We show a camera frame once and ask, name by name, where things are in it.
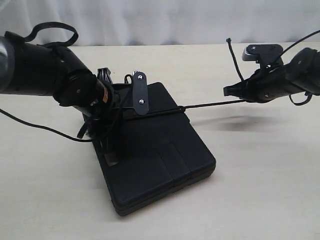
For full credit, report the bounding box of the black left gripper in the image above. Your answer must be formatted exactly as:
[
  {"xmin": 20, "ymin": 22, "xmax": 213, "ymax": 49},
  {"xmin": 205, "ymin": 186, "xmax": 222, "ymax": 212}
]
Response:
[{"xmin": 84, "ymin": 67, "xmax": 135, "ymax": 165}]

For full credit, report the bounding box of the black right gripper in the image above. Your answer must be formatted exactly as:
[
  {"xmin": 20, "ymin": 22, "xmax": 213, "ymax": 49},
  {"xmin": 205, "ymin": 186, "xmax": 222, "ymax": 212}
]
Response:
[{"xmin": 223, "ymin": 66, "xmax": 294, "ymax": 103}]

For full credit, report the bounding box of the black plastic carrying case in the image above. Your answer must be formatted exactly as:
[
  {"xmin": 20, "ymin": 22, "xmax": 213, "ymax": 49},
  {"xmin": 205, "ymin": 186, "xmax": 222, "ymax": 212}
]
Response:
[{"xmin": 82, "ymin": 81, "xmax": 216, "ymax": 217}]

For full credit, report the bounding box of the black cord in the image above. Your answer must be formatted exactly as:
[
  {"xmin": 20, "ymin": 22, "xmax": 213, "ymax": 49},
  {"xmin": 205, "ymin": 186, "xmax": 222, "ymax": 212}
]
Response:
[{"xmin": 77, "ymin": 37, "xmax": 247, "ymax": 140}]

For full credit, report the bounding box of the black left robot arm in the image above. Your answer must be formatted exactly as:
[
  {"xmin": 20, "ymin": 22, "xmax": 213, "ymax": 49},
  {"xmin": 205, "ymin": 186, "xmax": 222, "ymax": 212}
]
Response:
[{"xmin": 0, "ymin": 31, "xmax": 135, "ymax": 166}]

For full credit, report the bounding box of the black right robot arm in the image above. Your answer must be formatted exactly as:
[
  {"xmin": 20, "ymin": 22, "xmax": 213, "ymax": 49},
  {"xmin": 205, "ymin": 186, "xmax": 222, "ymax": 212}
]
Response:
[{"xmin": 223, "ymin": 47, "xmax": 320, "ymax": 104}]

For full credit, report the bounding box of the white backdrop curtain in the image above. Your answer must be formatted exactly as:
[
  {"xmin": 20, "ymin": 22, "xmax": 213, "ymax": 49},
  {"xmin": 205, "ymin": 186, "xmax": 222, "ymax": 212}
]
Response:
[{"xmin": 0, "ymin": 0, "xmax": 320, "ymax": 46}]

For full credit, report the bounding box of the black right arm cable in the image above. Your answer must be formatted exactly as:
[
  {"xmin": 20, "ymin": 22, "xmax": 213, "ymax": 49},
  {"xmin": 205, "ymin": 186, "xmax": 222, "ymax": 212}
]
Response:
[{"xmin": 277, "ymin": 29, "xmax": 320, "ymax": 106}]

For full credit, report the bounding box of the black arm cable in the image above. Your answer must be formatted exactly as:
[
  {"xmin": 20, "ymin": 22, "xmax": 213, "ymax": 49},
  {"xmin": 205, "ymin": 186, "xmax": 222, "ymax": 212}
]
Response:
[
  {"xmin": 277, "ymin": 29, "xmax": 320, "ymax": 106},
  {"xmin": 0, "ymin": 21, "xmax": 93, "ymax": 143}
]

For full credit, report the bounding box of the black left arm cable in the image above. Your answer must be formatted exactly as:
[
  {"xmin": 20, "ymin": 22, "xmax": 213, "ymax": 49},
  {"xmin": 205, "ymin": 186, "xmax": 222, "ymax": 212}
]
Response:
[{"xmin": 0, "ymin": 21, "xmax": 93, "ymax": 143}]

